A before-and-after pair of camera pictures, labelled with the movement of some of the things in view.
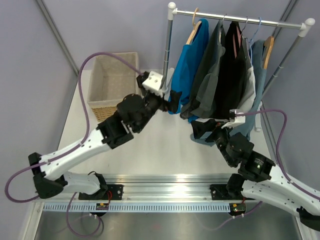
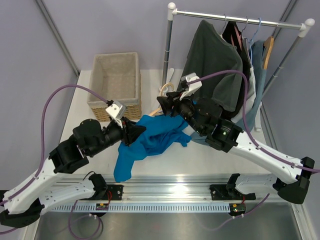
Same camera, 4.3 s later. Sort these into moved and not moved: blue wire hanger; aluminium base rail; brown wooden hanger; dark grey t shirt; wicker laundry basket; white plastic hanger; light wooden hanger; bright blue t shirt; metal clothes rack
Moved: white plastic hanger; light wooden hanger; bright blue t shirt; dark grey t shirt
Not moved: wicker laundry basket; metal clothes rack; brown wooden hanger; aluminium base rail; blue wire hanger
